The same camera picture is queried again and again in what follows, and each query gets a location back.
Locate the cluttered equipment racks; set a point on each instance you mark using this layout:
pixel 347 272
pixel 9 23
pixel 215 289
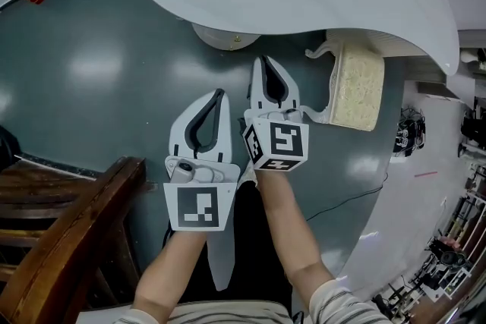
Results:
pixel 452 258

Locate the white vase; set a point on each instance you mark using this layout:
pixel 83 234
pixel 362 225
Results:
pixel 470 55

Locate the white cushioned stool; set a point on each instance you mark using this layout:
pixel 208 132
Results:
pixel 358 87

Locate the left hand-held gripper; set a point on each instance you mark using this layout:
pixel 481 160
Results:
pixel 197 206

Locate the red floor tape strip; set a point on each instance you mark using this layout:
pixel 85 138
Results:
pixel 426 174

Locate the black object by wooden furniture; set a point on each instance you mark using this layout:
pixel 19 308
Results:
pixel 8 148

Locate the person's striped shirt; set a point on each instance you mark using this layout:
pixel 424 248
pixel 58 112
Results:
pixel 341 303

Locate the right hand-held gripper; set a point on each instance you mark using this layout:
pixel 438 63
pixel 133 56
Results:
pixel 286 140

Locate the person's left forearm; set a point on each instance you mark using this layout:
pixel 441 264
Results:
pixel 171 277

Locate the dark brown wooden furniture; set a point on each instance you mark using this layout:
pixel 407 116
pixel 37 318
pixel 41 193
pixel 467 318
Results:
pixel 68 239

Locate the black equipment bundle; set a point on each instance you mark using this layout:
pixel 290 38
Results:
pixel 410 133

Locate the person's right forearm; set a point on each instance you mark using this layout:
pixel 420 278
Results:
pixel 292 231

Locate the person's black trousers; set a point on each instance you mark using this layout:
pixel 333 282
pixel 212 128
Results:
pixel 258 258

